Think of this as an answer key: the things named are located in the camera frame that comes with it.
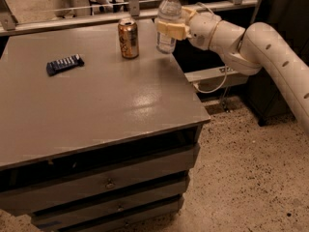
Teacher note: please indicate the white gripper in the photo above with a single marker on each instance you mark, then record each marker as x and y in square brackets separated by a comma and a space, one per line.
[202, 29]

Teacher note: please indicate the clear plastic water bottle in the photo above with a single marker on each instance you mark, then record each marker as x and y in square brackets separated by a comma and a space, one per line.
[169, 11]

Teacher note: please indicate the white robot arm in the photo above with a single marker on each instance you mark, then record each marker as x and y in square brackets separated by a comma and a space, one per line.
[247, 51]

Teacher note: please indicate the orange soda can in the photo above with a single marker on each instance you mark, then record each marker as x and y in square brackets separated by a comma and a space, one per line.
[128, 37]

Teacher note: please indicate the person's white shoe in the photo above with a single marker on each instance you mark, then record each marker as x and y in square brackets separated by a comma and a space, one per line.
[105, 6]

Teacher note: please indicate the dark blue snack bar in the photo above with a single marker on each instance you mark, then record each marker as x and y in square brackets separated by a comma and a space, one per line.
[63, 65]

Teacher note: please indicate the grey drawer cabinet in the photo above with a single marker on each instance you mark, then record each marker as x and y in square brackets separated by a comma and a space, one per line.
[112, 110]

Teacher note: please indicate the middle grey drawer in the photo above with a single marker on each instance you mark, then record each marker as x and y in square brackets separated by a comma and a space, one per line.
[111, 202]

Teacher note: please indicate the grey drawer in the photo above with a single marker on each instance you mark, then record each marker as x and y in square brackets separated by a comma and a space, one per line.
[170, 206]
[115, 177]
[111, 202]

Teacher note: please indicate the bottom grey drawer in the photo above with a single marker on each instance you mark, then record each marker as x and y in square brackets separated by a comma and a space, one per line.
[170, 206]

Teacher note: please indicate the top grey drawer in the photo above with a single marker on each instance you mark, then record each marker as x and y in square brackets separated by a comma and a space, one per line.
[115, 177]

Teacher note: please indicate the grey metal frame rail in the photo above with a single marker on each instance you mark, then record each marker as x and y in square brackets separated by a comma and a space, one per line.
[60, 24]

